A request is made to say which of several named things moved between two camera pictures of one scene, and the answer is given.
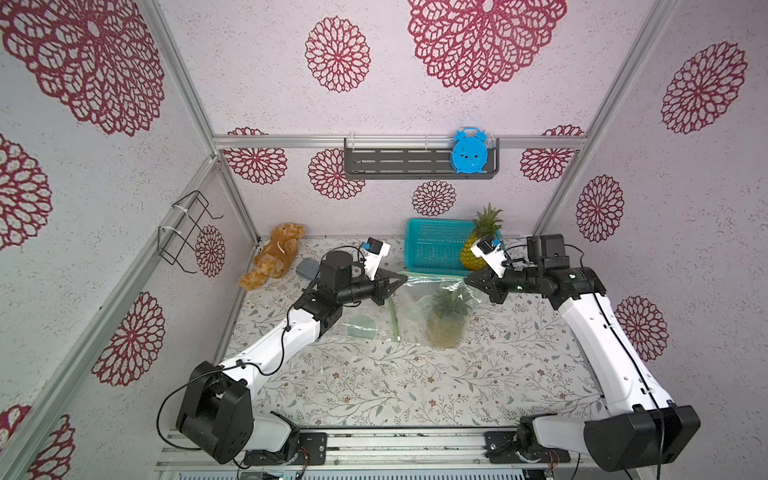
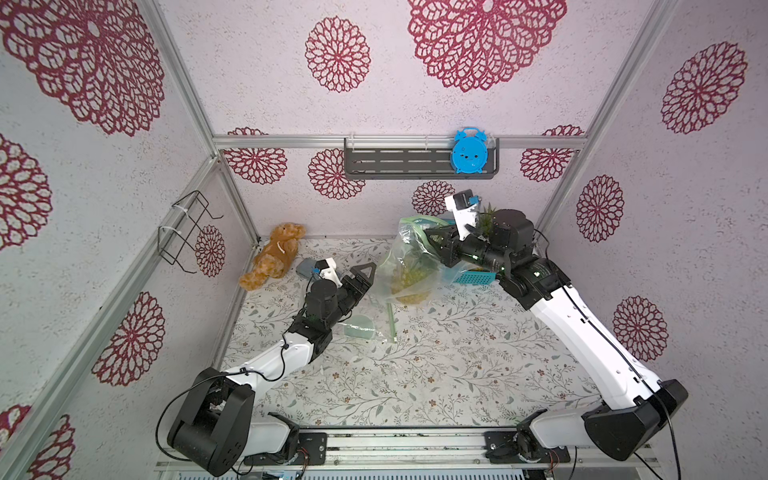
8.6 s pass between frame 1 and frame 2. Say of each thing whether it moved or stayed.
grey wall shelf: stayed
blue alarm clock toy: stayed
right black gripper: moved
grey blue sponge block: stayed
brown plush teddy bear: stayed
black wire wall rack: stayed
